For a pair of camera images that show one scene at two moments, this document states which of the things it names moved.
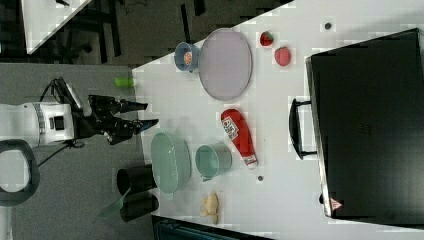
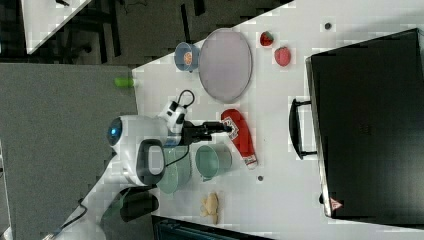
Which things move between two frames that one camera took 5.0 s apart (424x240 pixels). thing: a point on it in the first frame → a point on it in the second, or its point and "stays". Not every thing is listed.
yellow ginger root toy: x=209 y=206 stays
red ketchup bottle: x=240 y=135 stays
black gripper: x=105 y=120 → x=192 y=134
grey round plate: x=225 y=63 stays
